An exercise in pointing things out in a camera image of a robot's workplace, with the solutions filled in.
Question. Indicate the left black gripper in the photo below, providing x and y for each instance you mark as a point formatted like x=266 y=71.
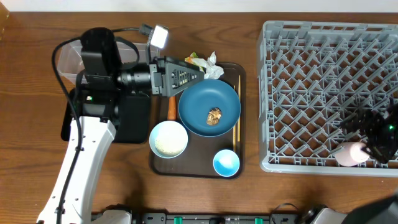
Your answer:
x=159 y=81

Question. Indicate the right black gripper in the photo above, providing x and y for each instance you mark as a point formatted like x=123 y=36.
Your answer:
x=384 y=155

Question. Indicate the pink cup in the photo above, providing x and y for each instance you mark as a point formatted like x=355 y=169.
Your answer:
x=351 y=154

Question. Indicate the large blue plate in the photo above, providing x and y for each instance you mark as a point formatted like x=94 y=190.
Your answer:
x=197 y=101

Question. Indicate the white tissue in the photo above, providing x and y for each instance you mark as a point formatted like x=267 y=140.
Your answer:
x=212 y=71

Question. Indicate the brown food scrap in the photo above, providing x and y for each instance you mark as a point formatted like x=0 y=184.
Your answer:
x=214 y=117

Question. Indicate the light blue rice bowl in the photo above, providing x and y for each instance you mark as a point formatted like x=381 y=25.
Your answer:
x=168 y=139

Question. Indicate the blue cup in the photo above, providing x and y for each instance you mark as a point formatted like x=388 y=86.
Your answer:
x=226 y=163

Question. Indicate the yellow green snack wrapper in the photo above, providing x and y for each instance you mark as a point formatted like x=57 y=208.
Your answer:
x=192 y=59

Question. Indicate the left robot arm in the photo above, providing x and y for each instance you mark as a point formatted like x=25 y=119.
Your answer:
x=72 y=196

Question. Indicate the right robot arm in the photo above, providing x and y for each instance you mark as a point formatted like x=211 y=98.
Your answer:
x=378 y=212

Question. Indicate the grey dishwasher rack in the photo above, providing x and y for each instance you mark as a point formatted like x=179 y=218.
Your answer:
x=314 y=75

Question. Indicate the orange carrot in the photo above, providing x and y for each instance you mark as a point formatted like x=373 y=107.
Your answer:
x=172 y=110

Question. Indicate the black plastic bin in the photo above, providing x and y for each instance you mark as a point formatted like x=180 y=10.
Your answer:
x=133 y=124

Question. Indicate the left wooden chopstick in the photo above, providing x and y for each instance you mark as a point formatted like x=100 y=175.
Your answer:
x=234 y=138

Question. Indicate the wooden chopstick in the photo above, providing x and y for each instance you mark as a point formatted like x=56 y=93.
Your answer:
x=234 y=138
x=239 y=120

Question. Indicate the right wooden chopstick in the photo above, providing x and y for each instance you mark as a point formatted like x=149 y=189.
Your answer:
x=239 y=120

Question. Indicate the dark brown serving tray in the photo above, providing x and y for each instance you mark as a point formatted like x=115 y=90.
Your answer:
x=197 y=158

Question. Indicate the clear plastic bin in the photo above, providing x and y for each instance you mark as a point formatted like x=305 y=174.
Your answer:
x=70 y=62

